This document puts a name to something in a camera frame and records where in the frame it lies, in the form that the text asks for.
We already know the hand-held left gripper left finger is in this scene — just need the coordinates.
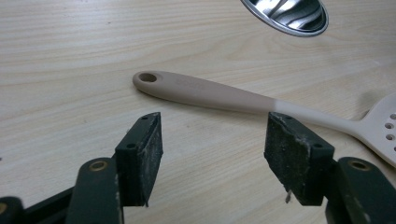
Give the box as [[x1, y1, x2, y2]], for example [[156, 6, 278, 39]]
[[114, 112, 164, 208]]

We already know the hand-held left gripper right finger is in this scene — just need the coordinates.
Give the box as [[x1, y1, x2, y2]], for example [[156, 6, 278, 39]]
[[263, 112, 335, 207]]

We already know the beige slotted silicone spatula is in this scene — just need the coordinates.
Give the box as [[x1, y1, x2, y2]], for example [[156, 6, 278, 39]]
[[132, 70, 396, 169]]

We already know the stainless steel bowl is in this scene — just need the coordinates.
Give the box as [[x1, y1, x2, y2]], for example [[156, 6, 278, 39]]
[[239, 0, 330, 38]]

